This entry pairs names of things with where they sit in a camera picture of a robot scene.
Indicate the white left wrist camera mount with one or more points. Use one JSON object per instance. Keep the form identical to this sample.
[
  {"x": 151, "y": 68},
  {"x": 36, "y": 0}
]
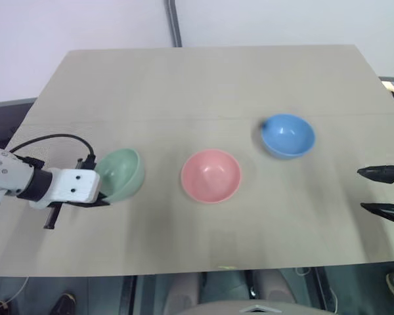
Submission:
[{"x": 72, "y": 185}]

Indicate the green bowl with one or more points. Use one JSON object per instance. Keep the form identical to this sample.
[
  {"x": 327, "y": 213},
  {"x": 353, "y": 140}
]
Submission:
[{"x": 126, "y": 174}]

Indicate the pink bowl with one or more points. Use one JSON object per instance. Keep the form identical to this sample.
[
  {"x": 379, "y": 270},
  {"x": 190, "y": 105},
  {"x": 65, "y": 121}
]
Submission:
[{"x": 211, "y": 177}]

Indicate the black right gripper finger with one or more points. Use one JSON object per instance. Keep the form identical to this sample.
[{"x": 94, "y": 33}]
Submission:
[
  {"x": 385, "y": 173},
  {"x": 389, "y": 211}
]

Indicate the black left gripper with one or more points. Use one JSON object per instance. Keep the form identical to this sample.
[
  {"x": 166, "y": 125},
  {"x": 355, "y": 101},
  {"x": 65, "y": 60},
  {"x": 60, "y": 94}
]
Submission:
[{"x": 53, "y": 215}]

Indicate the grey corrugated conduit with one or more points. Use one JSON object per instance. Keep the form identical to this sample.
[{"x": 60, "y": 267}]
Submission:
[{"x": 173, "y": 23}]

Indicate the tan cardboard piece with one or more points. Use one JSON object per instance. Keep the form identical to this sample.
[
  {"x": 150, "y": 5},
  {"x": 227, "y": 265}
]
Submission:
[{"x": 389, "y": 87}]

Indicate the black shoe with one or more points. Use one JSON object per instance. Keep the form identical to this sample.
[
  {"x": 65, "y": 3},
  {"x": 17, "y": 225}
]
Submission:
[{"x": 64, "y": 305}]

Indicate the grey robot torso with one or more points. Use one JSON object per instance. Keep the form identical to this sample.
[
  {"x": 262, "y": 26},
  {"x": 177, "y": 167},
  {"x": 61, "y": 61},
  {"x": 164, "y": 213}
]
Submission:
[{"x": 249, "y": 309}]

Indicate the black table leg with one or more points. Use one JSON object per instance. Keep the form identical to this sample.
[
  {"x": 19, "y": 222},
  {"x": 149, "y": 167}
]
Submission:
[
  {"x": 323, "y": 292},
  {"x": 127, "y": 295}
]

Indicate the blue bowl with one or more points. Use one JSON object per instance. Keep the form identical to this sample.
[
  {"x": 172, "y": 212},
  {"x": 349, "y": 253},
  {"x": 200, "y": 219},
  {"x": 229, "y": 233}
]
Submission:
[{"x": 289, "y": 136}]

